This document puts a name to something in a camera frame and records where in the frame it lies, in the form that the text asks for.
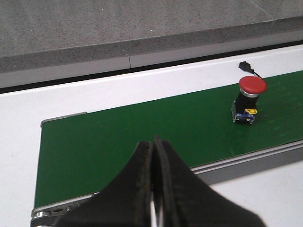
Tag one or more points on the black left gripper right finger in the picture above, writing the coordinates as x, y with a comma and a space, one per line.
182, 199

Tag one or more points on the green conveyor belt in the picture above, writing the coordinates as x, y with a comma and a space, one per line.
81, 154

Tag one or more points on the aluminium conveyor side rail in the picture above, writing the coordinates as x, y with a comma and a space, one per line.
257, 162

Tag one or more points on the grey granite slab left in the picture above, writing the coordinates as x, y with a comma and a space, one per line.
43, 33

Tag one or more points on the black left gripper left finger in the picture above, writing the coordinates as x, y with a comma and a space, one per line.
124, 202

